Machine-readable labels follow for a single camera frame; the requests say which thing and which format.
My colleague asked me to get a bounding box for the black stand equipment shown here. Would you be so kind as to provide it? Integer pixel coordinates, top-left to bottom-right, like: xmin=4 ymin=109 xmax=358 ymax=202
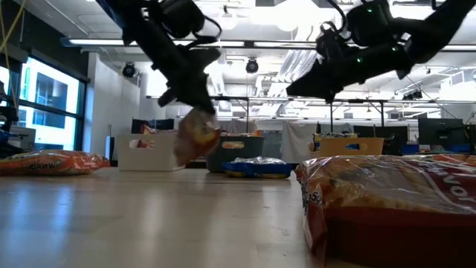
xmin=0 ymin=106 xmax=19 ymax=159

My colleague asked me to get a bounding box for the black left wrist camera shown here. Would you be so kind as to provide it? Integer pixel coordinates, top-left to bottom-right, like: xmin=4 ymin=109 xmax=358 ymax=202
xmin=161 ymin=0 xmax=210 ymax=39

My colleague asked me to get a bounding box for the maroon ramen noodle pack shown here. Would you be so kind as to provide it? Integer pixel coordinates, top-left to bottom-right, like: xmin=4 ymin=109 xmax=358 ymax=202
xmin=173 ymin=107 xmax=222 ymax=168
xmin=295 ymin=153 xmax=476 ymax=268
xmin=129 ymin=124 xmax=159 ymax=149

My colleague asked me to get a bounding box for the blue storage box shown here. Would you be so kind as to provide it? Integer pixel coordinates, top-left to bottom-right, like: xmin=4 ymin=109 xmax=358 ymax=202
xmin=403 ymin=144 xmax=462 ymax=154

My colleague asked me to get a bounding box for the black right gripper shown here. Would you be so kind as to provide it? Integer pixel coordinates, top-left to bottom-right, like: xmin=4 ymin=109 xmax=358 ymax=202
xmin=286 ymin=39 xmax=414 ymax=104

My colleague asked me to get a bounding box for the long ceiling light track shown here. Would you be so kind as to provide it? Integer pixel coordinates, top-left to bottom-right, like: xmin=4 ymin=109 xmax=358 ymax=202
xmin=61 ymin=36 xmax=476 ymax=52

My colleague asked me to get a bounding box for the white desktop machine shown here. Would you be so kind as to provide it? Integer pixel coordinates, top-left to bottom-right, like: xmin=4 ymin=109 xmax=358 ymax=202
xmin=7 ymin=125 xmax=37 ymax=150

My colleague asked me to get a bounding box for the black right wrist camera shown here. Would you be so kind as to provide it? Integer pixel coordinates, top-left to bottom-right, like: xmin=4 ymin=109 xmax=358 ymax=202
xmin=347 ymin=1 xmax=392 ymax=46

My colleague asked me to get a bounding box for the orange ramen noodle pack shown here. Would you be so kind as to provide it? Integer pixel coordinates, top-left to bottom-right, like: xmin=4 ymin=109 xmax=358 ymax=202
xmin=221 ymin=130 xmax=263 ymax=150
xmin=0 ymin=150 xmax=112 ymax=176

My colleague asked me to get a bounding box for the black monitor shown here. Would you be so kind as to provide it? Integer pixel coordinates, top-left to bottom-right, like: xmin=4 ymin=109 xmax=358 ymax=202
xmin=418 ymin=118 xmax=465 ymax=147
xmin=353 ymin=125 xmax=409 ymax=139
xmin=130 ymin=118 xmax=176 ymax=134

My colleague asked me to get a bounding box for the black metal gantry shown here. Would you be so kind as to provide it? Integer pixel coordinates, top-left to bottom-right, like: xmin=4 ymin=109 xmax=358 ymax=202
xmin=147 ymin=95 xmax=476 ymax=133

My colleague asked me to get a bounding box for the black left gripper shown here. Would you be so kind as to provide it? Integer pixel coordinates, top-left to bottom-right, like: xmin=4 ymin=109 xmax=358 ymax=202
xmin=147 ymin=25 xmax=221 ymax=115

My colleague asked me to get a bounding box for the blue ramen noodle pack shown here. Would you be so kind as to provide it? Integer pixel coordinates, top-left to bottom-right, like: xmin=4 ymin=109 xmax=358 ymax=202
xmin=308 ymin=132 xmax=361 ymax=152
xmin=222 ymin=156 xmax=294 ymax=179

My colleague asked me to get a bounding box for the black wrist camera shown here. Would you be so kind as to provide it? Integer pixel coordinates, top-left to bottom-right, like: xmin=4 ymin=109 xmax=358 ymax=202
xmin=161 ymin=0 xmax=210 ymax=39
xmin=347 ymin=1 xmax=392 ymax=46

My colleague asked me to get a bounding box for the white plastic bin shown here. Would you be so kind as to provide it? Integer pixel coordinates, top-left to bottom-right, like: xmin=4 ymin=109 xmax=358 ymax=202
xmin=117 ymin=133 xmax=186 ymax=173

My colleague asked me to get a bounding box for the large window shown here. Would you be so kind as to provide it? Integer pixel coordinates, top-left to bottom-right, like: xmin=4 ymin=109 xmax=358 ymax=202
xmin=0 ymin=55 xmax=86 ymax=152

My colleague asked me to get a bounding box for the teal plastic bin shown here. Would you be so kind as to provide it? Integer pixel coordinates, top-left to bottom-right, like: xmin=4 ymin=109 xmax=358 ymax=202
xmin=205 ymin=135 xmax=266 ymax=174

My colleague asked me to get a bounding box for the orange plastic bin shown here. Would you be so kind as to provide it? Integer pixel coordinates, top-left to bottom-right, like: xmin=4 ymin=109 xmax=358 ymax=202
xmin=318 ymin=137 xmax=386 ymax=157

